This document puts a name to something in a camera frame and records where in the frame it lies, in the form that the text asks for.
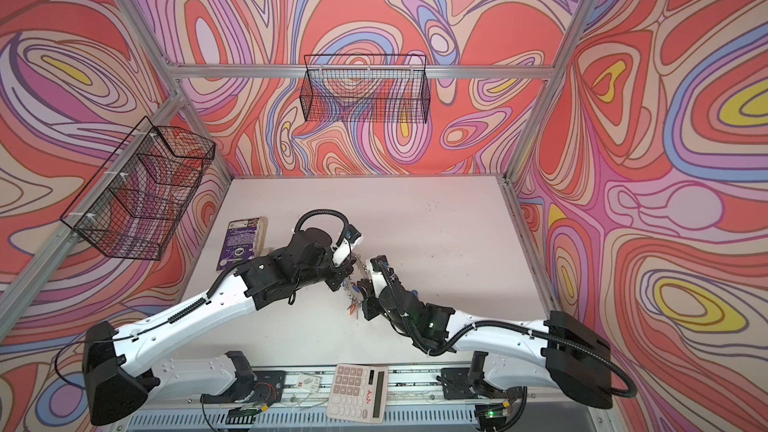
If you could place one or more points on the round keyring disc with keys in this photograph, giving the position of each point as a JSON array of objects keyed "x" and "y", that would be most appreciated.
[{"x": 354, "y": 288}]

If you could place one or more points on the back wire basket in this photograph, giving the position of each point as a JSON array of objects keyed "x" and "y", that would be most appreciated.
[{"x": 368, "y": 88}]

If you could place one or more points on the left wire basket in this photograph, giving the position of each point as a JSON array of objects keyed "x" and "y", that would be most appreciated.
[{"x": 134, "y": 203}]

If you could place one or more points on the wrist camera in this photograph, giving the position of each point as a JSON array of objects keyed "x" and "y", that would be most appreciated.
[
  {"x": 380, "y": 273},
  {"x": 351, "y": 238}
]

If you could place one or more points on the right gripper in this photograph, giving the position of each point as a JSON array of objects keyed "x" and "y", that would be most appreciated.
[{"x": 371, "y": 300}]

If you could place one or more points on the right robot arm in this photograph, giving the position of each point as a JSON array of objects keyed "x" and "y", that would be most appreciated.
[{"x": 557, "y": 352}]

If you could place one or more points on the wire basket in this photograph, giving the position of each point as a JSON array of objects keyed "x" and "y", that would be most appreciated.
[
  {"x": 368, "y": 88},
  {"x": 134, "y": 203}
]

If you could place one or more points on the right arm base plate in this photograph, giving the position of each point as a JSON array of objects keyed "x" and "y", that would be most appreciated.
[{"x": 466, "y": 383}]

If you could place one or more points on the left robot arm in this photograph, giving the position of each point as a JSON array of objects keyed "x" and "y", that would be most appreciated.
[{"x": 125, "y": 367}]

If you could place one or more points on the white pink calculator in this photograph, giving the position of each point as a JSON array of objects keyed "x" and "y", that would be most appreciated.
[{"x": 358, "y": 393}]

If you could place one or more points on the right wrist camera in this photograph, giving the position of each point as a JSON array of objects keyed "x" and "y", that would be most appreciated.
[{"x": 380, "y": 273}]

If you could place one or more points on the small white label card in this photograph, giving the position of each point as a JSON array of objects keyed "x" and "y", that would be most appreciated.
[{"x": 310, "y": 383}]

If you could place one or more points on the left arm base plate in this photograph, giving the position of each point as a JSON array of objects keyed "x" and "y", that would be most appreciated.
[{"x": 261, "y": 387}]

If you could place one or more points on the purple book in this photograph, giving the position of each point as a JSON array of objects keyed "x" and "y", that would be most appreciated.
[{"x": 243, "y": 240}]

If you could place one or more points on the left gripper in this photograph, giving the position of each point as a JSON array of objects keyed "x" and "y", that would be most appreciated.
[{"x": 344, "y": 272}]

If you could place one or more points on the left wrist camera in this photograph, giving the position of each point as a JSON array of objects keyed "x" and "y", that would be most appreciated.
[{"x": 351, "y": 238}]

